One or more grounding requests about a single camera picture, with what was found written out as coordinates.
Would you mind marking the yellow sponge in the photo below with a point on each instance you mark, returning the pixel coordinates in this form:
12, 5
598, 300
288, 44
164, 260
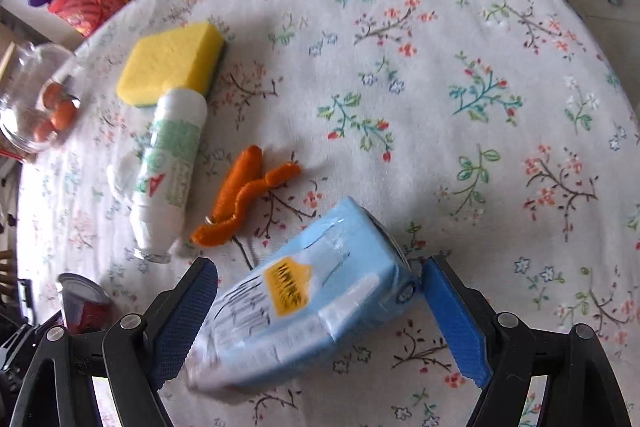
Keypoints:
170, 57

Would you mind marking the light blue tissue packet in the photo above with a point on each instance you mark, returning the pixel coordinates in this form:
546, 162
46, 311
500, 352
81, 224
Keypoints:
320, 287

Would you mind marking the red plastic bag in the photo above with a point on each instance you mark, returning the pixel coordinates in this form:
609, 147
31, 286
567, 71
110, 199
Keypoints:
85, 2

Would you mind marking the glass jar with wooden lid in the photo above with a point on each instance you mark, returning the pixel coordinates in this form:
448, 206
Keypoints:
30, 72

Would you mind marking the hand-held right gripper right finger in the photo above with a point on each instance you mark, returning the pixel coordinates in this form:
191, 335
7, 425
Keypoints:
457, 327

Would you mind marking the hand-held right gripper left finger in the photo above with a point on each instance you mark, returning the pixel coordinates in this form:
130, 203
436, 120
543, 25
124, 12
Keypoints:
182, 322

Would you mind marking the small orange fruit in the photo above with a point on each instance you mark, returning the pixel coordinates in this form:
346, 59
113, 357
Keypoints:
53, 94
65, 115
44, 131

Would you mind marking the red tin can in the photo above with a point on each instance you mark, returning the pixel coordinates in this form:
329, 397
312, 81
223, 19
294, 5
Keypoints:
85, 307

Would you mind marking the white bottle with green label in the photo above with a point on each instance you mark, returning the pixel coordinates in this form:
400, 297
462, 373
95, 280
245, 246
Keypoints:
167, 157

